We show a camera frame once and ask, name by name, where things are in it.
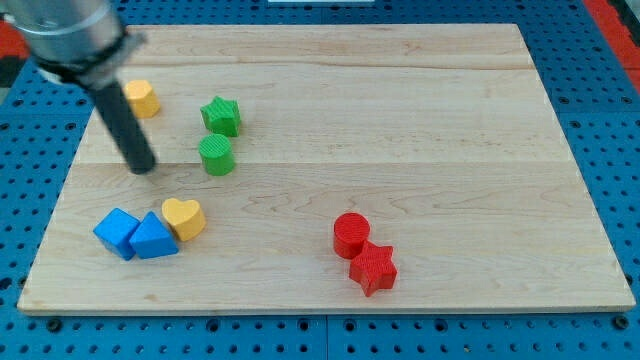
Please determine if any yellow pentagon block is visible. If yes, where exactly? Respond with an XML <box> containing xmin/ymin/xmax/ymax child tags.
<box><xmin>124</xmin><ymin>79</ymin><xmax>160</xmax><ymax>119</ymax></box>

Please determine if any red star block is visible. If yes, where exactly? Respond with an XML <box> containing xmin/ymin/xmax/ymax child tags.
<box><xmin>349</xmin><ymin>241</ymin><xmax>398</xmax><ymax>297</ymax></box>

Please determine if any green star block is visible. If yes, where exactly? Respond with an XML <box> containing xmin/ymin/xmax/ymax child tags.
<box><xmin>200</xmin><ymin>96</ymin><xmax>241</xmax><ymax>137</ymax></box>

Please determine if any wooden board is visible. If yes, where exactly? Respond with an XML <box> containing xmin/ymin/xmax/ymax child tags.
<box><xmin>18</xmin><ymin>24</ymin><xmax>635</xmax><ymax>316</ymax></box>

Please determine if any blue cube block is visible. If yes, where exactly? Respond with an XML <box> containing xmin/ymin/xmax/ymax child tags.
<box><xmin>93</xmin><ymin>208</ymin><xmax>140</xmax><ymax>261</ymax></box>

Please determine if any green cylinder block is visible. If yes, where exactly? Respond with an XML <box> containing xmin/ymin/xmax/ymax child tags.
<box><xmin>198</xmin><ymin>133</ymin><xmax>235</xmax><ymax>176</ymax></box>

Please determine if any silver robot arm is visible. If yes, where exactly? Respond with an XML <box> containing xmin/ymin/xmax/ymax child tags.
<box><xmin>1</xmin><ymin>0</ymin><xmax>156</xmax><ymax>174</ymax></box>

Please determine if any yellow heart block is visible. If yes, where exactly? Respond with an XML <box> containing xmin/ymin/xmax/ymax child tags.
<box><xmin>161</xmin><ymin>198</ymin><xmax>206</xmax><ymax>241</ymax></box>

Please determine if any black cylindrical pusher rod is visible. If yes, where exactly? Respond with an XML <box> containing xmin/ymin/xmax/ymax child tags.
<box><xmin>88</xmin><ymin>80</ymin><xmax>156</xmax><ymax>175</ymax></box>

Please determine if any red cylinder block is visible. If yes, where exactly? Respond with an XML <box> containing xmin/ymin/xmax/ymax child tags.
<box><xmin>333</xmin><ymin>212</ymin><xmax>371</xmax><ymax>259</ymax></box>

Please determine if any blue triangle block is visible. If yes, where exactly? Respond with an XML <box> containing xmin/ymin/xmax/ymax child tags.
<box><xmin>129</xmin><ymin>212</ymin><xmax>179</xmax><ymax>259</ymax></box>

